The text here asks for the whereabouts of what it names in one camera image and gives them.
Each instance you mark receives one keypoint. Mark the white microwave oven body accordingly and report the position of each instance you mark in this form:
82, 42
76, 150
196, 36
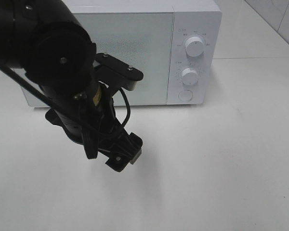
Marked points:
190, 17

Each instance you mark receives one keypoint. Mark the white upper power knob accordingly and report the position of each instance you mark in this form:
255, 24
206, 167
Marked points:
194, 45

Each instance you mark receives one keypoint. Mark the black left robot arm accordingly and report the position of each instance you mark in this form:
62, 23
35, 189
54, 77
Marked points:
45, 49

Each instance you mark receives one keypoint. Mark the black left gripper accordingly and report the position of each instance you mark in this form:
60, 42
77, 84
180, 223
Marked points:
89, 119

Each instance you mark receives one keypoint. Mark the white round door button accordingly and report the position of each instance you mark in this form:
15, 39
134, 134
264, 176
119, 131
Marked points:
185, 95

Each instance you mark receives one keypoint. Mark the white microwave door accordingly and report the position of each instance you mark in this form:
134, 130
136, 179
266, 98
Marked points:
142, 40

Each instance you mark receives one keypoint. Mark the white timer knob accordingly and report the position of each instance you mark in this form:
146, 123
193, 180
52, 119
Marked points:
189, 76

